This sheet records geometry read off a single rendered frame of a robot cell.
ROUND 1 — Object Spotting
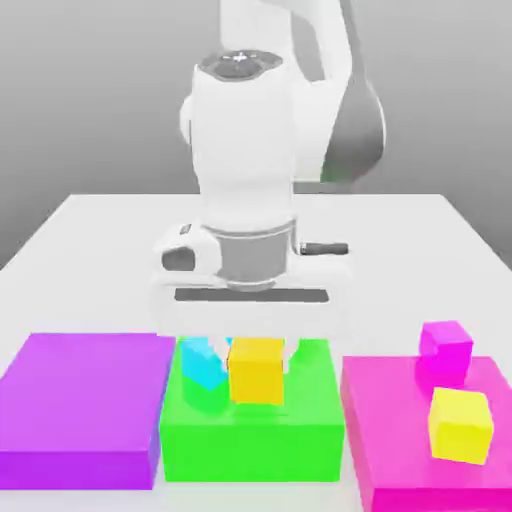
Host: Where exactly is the small magenta cube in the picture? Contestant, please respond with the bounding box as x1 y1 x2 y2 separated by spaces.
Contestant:
418 320 475 382

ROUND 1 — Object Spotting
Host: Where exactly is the large green box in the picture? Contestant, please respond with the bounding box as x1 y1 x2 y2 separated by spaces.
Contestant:
159 337 346 484

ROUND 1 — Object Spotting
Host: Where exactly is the large purple box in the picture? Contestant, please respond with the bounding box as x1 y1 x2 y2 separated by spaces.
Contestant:
0 332 178 492

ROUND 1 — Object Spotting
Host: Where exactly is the small yellow cube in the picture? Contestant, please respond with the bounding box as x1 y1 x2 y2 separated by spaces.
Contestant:
427 386 494 466

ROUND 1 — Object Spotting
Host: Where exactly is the small orange-yellow cube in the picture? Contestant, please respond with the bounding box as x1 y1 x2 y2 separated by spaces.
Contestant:
227 337 286 406

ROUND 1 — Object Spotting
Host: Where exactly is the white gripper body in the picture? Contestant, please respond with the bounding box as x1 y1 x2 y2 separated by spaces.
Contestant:
149 266 354 341

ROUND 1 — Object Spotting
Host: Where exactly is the small cyan cube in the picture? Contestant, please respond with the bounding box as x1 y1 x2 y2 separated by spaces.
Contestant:
179 336 233 393

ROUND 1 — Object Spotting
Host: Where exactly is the large pink box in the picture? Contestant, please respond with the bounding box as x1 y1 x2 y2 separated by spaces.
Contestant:
340 354 512 512

